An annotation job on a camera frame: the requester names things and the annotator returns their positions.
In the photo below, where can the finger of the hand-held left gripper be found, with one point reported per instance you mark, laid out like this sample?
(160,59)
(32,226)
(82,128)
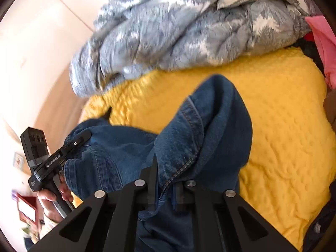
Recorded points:
(78,140)

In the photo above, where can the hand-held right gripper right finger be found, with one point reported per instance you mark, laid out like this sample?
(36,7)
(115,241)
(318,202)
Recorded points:
(181,197)

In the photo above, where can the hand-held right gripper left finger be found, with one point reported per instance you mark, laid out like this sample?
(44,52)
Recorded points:
(151,186)

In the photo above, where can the blue denim shirt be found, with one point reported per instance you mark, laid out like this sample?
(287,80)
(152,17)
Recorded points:
(210,126)

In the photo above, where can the person's left hand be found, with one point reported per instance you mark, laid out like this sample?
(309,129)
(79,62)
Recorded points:
(47,199)

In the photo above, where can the red framed board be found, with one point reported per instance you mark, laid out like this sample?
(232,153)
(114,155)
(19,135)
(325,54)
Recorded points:
(26,207)

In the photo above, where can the yellow dotted blanket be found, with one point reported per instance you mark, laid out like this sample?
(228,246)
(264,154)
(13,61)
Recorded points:
(275,136)

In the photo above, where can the grey floral duvet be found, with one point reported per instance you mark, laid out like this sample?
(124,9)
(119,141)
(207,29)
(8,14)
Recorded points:
(157,31)

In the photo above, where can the navy garment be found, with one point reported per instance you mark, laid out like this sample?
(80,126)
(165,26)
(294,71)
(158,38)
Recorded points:
(320,225)

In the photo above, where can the pink garment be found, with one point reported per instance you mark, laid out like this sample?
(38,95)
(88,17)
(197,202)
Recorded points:
(325,39)

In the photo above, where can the blue wall picture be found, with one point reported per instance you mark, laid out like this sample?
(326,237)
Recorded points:
(18,160)

